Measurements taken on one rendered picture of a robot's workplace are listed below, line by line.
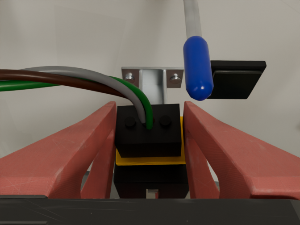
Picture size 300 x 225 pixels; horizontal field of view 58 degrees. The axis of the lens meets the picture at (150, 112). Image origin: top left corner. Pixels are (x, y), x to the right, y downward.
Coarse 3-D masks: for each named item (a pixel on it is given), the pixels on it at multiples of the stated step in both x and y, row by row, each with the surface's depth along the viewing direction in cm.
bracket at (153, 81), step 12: (132, 72) 20; (144, 72) 20; (156, 72) 20; (168, 72) 20; (180, 72) 20; (144, 84) 21; (156, 84) 21; (168, 84) 21; (180, 84) 21; (156, 96) 21
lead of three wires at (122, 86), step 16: (0, 80) 8; (16, 80) 8; (32, 80) 8; (48, 80) 8; (64, 80) 8; (80, 80) 8; (96, 80) 9; (112, 80) 9; (128, 96) 10; (144, 96) 10; (144, 112) 11
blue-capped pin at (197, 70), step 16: (192, 0) 9; (192, 16) 9; (192, 32) 9; (192, 48) 8; (192, 64) 8; (208, 64) 8; (192, 80) 8; (208, 80) 8; (192, 96) 8; (208, 96) 8
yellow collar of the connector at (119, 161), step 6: (180, 120) 14; (120, 156) 14; (180, 156) 14; (120, 162) 14; (126, 162) 14; (132, 162) 14; (138, 162) 14; (144, 162) 14; (150, 162) 14; (156, 162) 14; (162, 162) 14; (168, 162) 13; (174, 162) 13; (180, 162) 13
